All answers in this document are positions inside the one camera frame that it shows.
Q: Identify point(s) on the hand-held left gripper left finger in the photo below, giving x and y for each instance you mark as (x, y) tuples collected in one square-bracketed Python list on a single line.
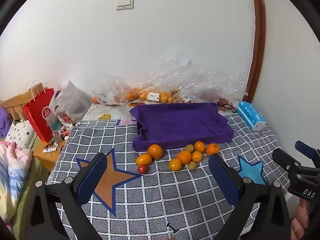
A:
[(92, 177)]

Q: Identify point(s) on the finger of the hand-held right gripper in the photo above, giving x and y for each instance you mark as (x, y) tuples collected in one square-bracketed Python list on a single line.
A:
[(285, 161), (306, 148)]

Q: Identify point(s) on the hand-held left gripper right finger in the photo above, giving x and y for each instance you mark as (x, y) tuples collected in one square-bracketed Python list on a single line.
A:
[(225, 177)]

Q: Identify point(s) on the orange with stem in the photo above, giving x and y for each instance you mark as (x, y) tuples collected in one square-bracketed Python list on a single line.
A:
[(212, 149)]

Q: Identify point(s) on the small yellow-green fruit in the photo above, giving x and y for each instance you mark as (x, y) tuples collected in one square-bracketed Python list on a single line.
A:
[(192, 165), (189, 147)]

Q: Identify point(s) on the small orange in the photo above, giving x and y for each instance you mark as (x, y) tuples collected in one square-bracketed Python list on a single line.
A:
[(197, 156), (199, 146)]

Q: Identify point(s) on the red cherry tomato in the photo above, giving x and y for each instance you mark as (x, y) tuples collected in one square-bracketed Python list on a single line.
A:
[(142, 169)]

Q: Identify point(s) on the medium orange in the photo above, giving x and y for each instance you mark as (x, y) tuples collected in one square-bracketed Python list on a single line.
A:
[(174, 164)]

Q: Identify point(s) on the oval orange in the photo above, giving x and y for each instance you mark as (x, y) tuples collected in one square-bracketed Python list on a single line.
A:
[(143, 159)]

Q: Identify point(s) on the large round orange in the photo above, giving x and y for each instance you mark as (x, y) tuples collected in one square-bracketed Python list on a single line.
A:
[(155, 151)]

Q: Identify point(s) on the purple towel covered tray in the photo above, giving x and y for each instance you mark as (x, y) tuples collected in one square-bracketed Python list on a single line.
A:
[(180, 125)]

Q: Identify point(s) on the pack of red fruits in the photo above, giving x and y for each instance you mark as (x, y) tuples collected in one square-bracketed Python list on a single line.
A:
[(212, 99)]

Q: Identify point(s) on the bag of brown fruits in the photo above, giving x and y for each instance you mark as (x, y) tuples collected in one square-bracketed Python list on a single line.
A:
[(186, 98)]

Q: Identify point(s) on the person's right hand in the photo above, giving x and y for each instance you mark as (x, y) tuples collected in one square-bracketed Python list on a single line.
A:
[(299, 220)]

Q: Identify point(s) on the wooden nightstand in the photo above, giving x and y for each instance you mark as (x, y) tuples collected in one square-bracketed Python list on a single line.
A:
[(47, 158)]

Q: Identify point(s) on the white tube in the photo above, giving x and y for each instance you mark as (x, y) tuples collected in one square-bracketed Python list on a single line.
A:
[(49, 150)]

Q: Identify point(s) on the pale green bed sheet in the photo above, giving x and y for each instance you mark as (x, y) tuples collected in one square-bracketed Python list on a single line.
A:
[(37, 172)]

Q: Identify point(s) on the blue tissue pack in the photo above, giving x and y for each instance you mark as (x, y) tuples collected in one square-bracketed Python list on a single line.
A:
[(251, 115)]

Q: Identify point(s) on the grey checked blanket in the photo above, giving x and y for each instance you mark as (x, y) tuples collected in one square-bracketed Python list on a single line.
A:
[(160, 200)]

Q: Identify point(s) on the black framed glasses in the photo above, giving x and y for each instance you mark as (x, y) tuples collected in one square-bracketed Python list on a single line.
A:
[(226, 107)]

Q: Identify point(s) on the striped printed bedsheet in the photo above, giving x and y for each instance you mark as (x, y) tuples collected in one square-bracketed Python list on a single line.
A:
[(110, 108)]

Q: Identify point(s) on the small black metal part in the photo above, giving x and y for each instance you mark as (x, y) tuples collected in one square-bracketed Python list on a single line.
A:
[(172, 228)]

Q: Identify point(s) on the pink quilt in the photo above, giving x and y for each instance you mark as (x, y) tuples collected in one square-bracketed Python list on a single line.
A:
[(17, 162)]

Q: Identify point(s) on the grey plastic bag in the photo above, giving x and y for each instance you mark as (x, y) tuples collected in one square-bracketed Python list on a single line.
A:
[(72, 102)]

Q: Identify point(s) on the red paper bag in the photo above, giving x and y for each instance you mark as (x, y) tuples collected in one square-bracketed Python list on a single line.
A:
[(41, 115)]

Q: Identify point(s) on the white printed pillow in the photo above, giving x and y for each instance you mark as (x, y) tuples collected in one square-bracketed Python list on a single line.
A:
[(20, 133)]

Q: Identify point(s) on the clear plastic bag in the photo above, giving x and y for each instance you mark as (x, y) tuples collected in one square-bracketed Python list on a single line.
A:
[(110, 90)]

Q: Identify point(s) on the crumpled clear plastic wrap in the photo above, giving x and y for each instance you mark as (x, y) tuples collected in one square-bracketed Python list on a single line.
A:
[(207, 85)]

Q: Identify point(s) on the labelled bag of oranges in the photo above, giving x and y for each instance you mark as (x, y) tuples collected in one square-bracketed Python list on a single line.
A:
[(141, 95)]

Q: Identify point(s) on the purple plush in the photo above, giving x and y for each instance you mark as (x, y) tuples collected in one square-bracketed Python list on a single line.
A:
[(4, 121)]

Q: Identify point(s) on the wooden headboard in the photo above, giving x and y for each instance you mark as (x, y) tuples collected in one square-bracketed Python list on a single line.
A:
[(15, 105)]

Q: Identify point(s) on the brown wooden door frame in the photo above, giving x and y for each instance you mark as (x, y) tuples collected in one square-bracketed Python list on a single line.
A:
[(260, 42)]

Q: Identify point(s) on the white light switch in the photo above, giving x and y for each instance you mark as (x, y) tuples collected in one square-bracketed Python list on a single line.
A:
[(124, 3)]

